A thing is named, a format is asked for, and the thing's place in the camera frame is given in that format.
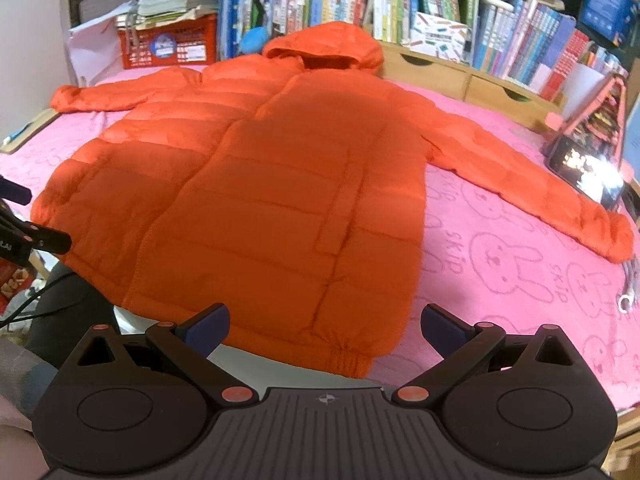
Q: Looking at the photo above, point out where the white pencil-print box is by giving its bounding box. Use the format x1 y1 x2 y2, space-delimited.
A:
409 11 475 62

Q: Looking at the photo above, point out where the black cable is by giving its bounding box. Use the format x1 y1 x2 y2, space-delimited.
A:
0 272 76 333

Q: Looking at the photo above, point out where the white cable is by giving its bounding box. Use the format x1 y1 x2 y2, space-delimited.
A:
617 252 640 313

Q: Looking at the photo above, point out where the smartphone with lit screen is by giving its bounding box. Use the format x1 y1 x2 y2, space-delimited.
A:
545 135 626 211

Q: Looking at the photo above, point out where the white cardboard sheet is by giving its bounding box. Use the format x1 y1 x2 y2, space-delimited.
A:
562 62 618 123

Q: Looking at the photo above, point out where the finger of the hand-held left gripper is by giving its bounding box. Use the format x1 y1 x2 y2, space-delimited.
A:
0 175 32 207
0 215 72 262

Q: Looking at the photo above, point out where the red plastic crate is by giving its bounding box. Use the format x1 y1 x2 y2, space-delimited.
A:
117 14 219 70

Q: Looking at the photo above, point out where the stack of paper workbooks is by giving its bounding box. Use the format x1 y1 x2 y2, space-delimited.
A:
80 0 221 31

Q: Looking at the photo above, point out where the round blue plush ball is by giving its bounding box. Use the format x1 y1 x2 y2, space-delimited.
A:
239 25 271 56

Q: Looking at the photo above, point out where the white paper sheet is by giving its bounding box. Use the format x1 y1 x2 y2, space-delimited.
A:
66 10 126 87

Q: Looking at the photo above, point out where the row of paperback books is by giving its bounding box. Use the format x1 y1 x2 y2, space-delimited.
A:
265 0 373 41

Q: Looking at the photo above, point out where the wooden board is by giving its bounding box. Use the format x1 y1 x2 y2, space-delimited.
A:
0 108 62 155

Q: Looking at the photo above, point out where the row of green-spined books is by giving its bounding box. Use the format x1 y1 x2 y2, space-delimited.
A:
372 0 481 61

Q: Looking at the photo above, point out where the row of thin blue books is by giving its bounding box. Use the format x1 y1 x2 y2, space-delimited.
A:
217 0 268 61

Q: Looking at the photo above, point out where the blue cardboard box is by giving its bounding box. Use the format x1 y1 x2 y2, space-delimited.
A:
577 0 633 46

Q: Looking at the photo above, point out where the orange hooded puffer jacket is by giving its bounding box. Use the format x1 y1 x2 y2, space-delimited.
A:
30 21 635 380

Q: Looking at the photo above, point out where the row of pink blue books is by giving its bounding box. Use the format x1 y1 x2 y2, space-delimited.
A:
472 0 593 103

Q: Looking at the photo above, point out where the row of small colourful books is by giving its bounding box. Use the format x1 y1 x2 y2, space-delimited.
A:
592 42 631 78

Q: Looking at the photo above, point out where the blue pen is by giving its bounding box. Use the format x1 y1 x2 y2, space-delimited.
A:
2 124 35 147

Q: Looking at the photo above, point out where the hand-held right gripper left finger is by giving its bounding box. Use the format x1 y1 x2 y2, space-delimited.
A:
75 302 253 406

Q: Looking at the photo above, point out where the wooden drawer organizer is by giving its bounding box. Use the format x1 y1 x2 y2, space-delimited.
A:
377 40 563 133

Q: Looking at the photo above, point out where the pink rabbit-print blanket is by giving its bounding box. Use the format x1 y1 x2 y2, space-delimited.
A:
0 55 640 413

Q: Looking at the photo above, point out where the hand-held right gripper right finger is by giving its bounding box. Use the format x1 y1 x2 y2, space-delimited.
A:
392 304 576 406

